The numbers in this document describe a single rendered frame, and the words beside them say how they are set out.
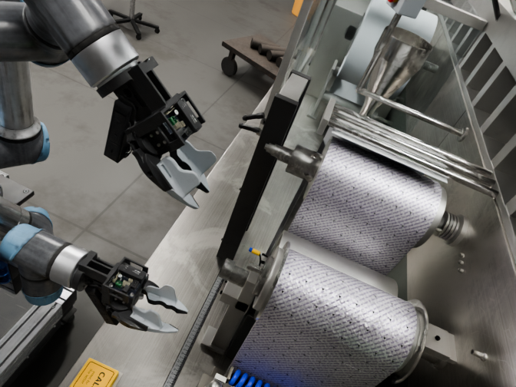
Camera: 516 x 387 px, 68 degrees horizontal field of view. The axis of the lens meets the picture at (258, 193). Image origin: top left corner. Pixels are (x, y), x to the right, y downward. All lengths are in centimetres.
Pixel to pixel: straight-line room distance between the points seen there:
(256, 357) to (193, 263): 41
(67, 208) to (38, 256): 163
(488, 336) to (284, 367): 35
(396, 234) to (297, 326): 28
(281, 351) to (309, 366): 6
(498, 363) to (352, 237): 33
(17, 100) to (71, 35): 62
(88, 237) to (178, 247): 121
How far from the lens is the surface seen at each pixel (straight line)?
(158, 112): 50
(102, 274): 75
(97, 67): 52
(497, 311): 70
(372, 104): 122
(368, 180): 76
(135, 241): 227
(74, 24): 53
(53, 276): 81
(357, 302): 66
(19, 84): 111
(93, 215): 239
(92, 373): 92
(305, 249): 78
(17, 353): 173
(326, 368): 75
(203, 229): 119
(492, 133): 105
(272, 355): 76
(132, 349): 97
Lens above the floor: 179
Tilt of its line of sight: 41 degrees down
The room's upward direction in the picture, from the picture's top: 22 degrees clockwise
